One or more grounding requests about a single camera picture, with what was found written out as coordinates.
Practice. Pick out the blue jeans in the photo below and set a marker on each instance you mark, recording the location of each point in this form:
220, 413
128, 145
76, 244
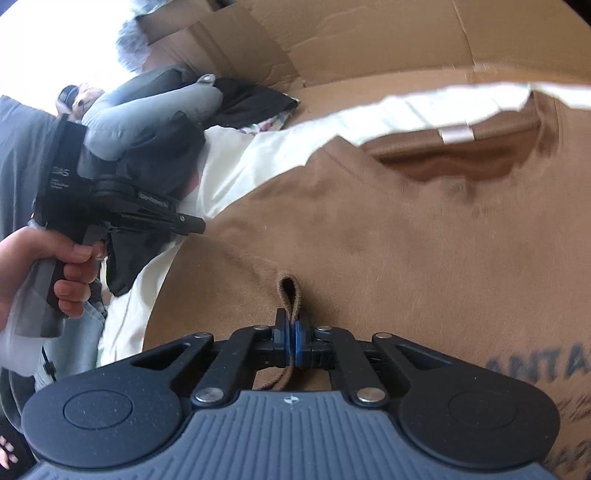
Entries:
78, 341

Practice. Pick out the clear plastic bag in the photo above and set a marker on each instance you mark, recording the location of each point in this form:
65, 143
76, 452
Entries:
134, 46

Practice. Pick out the dark grey cloth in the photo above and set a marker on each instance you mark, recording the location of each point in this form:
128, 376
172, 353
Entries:
152, 157

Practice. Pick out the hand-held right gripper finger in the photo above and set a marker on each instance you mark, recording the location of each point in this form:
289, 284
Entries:
288, 344
300, 344

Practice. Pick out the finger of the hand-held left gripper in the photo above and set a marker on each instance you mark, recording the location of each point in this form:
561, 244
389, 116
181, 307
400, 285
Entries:
189, 225

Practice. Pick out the flattened cardboard sheet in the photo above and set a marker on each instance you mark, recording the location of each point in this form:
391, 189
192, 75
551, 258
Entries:
369, 37

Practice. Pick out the brown printed t-shirt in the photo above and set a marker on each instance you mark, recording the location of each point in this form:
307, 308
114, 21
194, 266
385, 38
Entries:
369, 240

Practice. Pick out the cream bear print bed sheet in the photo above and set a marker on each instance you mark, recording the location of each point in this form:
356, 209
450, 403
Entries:
258, 152

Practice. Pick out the grey neck pillow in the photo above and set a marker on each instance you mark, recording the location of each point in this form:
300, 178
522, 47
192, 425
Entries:
152, 110

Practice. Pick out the dark grey pillow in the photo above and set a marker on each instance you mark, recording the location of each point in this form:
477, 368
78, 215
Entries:
23, 161

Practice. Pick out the small plush toy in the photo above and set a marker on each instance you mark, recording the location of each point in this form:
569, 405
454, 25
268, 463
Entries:
81, 99

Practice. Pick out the black cloth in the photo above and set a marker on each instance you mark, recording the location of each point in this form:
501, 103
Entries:
254, 101

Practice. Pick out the black paw print pants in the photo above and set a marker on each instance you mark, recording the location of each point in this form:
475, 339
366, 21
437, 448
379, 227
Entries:
9, 450

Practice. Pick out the person's left hand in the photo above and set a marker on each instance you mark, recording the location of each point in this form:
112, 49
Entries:
27, 249

